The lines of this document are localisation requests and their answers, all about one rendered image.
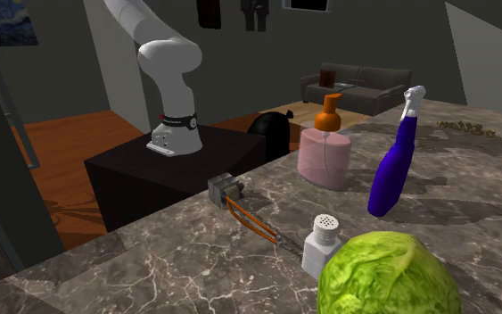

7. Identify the pink soap dispenser orange pump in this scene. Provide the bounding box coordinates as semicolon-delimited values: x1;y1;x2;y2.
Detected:
297;93;353;191

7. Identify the dark grey sofa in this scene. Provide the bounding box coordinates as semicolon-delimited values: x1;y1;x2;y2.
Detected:
299;62;414;117

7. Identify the dark red wall hanging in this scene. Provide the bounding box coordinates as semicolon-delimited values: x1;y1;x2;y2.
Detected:
196;0;223;30

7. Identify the blue spray bottle white nozzle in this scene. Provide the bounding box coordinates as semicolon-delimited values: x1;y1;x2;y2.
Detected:
366;85;427;218

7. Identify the green lettuce head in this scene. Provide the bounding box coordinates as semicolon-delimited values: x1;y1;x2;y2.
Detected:
316;230;464;314

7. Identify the dark robot stand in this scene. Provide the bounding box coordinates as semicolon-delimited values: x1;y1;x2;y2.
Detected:
84;124;267;233

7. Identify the blue starry wall painting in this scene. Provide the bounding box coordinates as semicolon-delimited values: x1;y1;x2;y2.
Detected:
0;0;40;47

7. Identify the black garbage bag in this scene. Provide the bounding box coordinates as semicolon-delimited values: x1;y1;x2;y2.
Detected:
246;110;294;163

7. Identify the white framed dark picture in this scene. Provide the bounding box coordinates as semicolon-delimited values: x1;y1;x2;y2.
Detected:
281;0;333;12

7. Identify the orange-handled grey kitchen tool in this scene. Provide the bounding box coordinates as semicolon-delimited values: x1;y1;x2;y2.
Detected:
207;171;305;258

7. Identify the black wall hanging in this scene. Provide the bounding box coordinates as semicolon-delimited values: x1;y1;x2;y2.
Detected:
240;0;271;33

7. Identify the gold chain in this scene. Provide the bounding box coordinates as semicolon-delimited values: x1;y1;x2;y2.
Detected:
435;120;497;139

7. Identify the white salt shaker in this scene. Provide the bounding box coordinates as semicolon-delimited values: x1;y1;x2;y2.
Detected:
300;213;343;282

